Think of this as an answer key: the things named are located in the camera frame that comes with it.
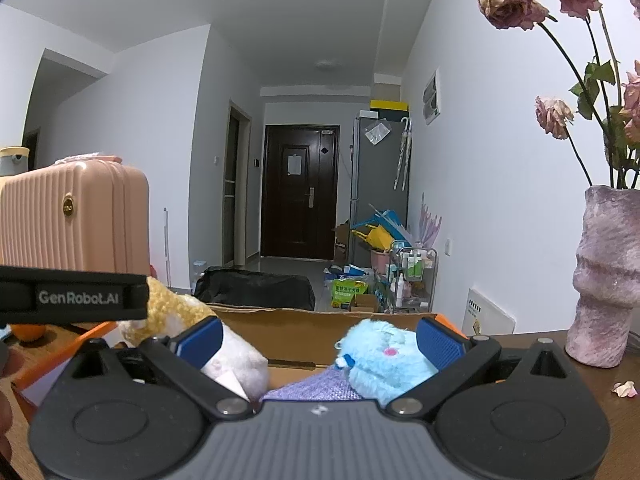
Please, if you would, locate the light blue plush toy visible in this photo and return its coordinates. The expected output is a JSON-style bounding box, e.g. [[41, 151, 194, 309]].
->
[[334, 318, 438, 407]]

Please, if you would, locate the black duffel bag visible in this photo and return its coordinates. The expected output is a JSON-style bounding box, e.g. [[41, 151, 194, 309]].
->
[[193, 266, 317, 311]]

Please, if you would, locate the white leaning board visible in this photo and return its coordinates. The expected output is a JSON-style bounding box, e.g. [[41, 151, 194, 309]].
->
[[464, 287, 516, 336]]

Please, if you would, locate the purple knitted cloth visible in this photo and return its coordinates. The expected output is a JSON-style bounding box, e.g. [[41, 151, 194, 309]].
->
[[260, 366, 377, 402]]

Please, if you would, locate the green printed bag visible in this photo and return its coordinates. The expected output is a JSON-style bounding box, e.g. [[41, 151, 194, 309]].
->
[[331, 280, 369, 311]]

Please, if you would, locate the yellow and white plush toy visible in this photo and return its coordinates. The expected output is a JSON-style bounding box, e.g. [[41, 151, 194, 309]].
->
[[116, 276, 270, 403]]

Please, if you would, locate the bunch of dried pink roses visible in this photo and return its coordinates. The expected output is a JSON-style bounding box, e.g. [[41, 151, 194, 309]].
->
[[476, 0, 640, 191]]

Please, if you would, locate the yellow and black box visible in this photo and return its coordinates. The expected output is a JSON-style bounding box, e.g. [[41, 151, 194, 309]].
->
[[370, 100, 410, 117]]

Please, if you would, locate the white mop pole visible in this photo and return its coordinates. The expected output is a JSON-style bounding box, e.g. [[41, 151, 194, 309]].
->
[[162, 207, 171, 286]]

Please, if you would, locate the person's left hand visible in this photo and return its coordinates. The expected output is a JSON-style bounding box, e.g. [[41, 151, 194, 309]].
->
[[0, 347, 23, 466]]

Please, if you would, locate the wire storage cart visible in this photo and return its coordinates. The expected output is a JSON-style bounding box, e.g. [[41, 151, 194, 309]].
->
[[387, 247, 438, 313]]

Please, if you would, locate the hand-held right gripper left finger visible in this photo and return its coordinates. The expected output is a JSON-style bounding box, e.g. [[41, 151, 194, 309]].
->
[[62, 316, 253, 415]]

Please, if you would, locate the purple wall decoration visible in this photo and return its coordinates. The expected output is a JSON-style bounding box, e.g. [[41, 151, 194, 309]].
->
[[417, 192, 443, 248]]

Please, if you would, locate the orange fruit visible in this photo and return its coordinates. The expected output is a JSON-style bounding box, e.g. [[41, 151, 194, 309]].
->
[[10, 324, 47, 343]]

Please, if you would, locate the dark wooden entrance door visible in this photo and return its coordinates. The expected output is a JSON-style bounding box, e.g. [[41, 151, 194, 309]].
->
[[261, 125, 341, 260]]

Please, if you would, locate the pink lacy cloth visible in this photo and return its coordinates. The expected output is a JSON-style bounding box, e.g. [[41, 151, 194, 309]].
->
[[54, 152, 123, 166]]

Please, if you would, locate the open cardboard box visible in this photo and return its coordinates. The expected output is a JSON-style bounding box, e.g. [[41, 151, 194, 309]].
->
[[332, 222, 351, 261]]

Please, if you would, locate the cream lidded jug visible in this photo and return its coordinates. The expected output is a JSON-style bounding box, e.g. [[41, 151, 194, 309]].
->
[[0, 147, 31, 177]]

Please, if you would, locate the pink textured vase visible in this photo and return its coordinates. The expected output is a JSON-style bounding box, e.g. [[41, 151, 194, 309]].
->
[[565, 185, 640, 368]]

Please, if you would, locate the white folded umbrella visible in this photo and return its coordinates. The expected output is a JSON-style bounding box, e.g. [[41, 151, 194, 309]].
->
[[393, 116, 412, 191]]

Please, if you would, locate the interior door frame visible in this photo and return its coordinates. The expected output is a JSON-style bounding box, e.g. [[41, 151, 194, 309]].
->
[[222, 101, 252, 267]]

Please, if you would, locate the grey refrigerator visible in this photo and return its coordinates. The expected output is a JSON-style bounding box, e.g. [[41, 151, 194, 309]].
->
[[350, 115, 412, 266]]

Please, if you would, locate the clear plastic bag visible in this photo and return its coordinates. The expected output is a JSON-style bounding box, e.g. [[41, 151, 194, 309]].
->
[[364, 120, 391, 143]]

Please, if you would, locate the orange-edged cardboard box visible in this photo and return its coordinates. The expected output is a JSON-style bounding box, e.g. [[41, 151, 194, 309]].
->
[[10, 304, 468, 411]]

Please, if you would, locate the pink ribbed suitcase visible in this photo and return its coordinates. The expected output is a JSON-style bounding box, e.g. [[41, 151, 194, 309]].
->
[[0, 161, 151, 277]]

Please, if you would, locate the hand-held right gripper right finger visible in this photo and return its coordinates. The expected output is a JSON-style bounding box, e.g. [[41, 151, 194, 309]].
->
[[382, 316, 581, 415]]

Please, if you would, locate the blue flat package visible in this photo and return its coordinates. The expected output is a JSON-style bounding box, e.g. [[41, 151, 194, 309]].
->
[[352, 208, 406, 238]]

